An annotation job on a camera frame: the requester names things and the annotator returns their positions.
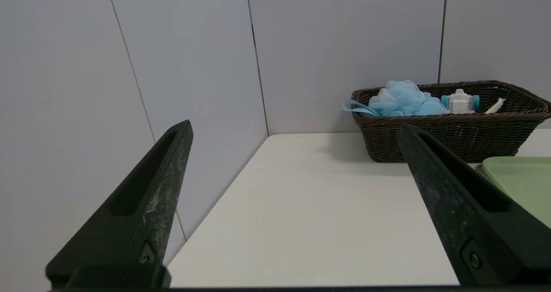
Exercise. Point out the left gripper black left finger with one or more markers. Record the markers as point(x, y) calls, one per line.
point(142, 223)

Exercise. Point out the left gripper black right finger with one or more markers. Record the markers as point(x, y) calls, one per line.
point(469, 223)

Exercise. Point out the yellow duck toy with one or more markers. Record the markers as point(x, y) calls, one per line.
point(459, 102)

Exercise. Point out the blue mesh bath sponge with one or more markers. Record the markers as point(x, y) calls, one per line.
point(400, 100)

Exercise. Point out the dark brown wicker basket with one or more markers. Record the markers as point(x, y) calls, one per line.
point(452, 137)

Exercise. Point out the green plastic tray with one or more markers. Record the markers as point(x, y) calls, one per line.
point(525, 184)

